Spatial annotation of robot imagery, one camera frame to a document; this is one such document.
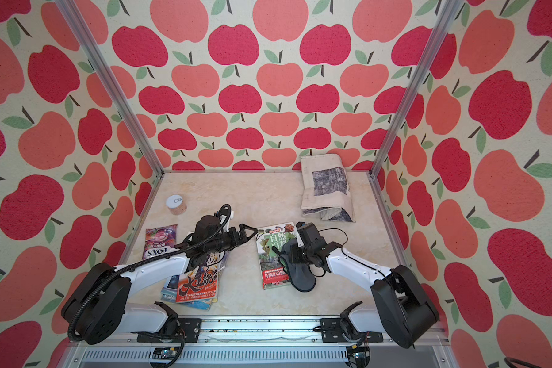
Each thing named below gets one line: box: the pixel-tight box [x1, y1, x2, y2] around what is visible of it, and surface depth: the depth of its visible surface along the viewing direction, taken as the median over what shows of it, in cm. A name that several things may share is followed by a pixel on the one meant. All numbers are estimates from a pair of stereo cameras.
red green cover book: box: [255, 222, 304, 290], surface depth 90 cm
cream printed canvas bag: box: [300, 154, 356, 223], surface depth 110 cm
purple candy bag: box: [141, 223, 178, 260], surface depth 95 cm
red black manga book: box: [176, 264, 219, 303], surface depth 82 cm
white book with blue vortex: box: [160, 274, 180, 303], surface depth 82 cm
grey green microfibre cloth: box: [280, 238, 317, 293], surface depth 81 cm
